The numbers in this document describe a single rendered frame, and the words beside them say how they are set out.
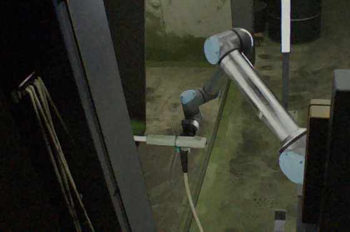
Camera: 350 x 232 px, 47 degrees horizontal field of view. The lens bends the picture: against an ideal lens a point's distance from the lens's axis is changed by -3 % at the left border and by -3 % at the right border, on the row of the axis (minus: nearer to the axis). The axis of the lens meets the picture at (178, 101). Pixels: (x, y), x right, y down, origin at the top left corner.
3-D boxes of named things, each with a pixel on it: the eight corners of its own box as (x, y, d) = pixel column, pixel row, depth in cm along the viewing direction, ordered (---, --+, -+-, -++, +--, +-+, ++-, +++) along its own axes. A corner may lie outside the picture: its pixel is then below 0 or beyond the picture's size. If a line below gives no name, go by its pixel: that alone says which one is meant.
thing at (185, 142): (208, 170, 216) (207, 134, 205) (207, 176, 212) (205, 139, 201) (121, 163, 227) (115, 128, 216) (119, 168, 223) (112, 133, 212)
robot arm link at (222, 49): (343, 158, 154) (232, 20, 180) (312, 180, 147) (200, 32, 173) (324, 172, 167) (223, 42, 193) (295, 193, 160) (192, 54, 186)
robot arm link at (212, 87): (251, 15, 185) (209, 84, 245) (230, 24, 180) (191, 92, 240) (265, 35, 182) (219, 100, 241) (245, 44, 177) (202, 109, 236)
